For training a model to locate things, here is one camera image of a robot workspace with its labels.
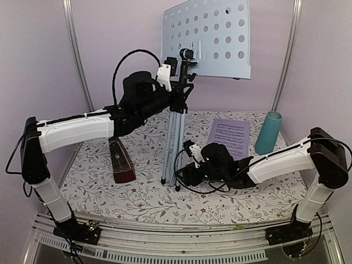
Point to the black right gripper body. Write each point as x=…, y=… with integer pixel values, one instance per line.
x=189, y=174

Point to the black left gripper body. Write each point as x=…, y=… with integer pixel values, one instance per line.
x=176, y=102

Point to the light blue music stand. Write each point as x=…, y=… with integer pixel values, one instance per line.
x=208, y=38

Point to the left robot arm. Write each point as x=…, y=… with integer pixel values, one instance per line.
x=143, y=97

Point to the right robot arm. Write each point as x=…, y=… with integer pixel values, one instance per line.
x=317, y=152

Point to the purple sheet music page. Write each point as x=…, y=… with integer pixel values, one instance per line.
x=233, y=134

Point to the brown wooden metronome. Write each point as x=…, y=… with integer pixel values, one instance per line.
x=122, y=165

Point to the teal cup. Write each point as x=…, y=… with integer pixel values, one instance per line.
x=269, y=132

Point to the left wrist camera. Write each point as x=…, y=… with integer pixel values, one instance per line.
x=166, y=71

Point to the aluminium base frame rail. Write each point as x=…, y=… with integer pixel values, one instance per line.
x=124, y=241

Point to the left aluminium frame post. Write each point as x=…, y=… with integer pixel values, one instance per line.
x=69, y=20

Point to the aluminium frame post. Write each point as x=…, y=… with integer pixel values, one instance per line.
x=293, y=31
x=69, y=20

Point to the right aluminium frame post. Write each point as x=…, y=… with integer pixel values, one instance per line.
x=293, y=31

